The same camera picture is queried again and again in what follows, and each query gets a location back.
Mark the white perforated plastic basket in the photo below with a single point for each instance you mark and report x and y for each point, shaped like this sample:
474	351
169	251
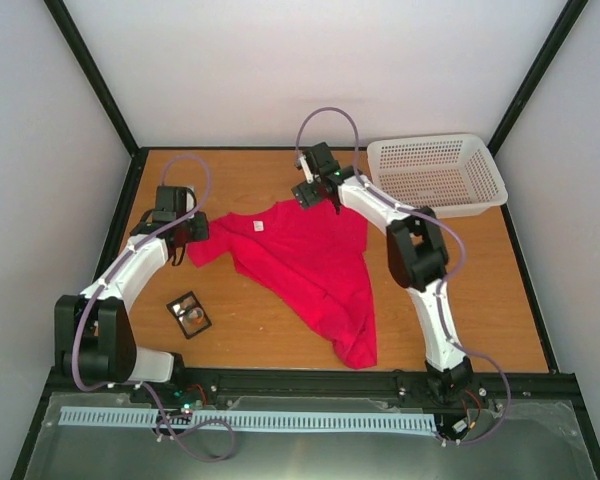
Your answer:
454	174

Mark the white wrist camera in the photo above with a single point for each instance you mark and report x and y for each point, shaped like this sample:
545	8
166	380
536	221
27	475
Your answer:
190	197
302	165

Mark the brooch in clear box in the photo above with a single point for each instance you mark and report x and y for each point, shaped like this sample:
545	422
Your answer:
189	314

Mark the light blue cable duct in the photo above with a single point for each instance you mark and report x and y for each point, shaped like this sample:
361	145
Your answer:
253	421

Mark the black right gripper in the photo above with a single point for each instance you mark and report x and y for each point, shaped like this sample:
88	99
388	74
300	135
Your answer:
303	197

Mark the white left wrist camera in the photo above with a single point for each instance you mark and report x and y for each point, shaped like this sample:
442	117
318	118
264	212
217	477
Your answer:
190	197

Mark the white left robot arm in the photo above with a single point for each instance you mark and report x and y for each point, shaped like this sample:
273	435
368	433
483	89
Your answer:
94	340

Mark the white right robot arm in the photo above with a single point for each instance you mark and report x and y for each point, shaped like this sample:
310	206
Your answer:
417	259

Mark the red t-shirt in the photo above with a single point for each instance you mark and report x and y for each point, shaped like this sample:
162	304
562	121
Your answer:
313	260

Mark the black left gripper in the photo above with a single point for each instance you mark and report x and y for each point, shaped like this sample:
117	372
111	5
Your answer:
201	230

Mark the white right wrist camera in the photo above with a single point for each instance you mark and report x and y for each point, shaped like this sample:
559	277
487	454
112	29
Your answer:
302	165

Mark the black aluminium frame rail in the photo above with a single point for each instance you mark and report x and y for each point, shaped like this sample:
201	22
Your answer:
397	388

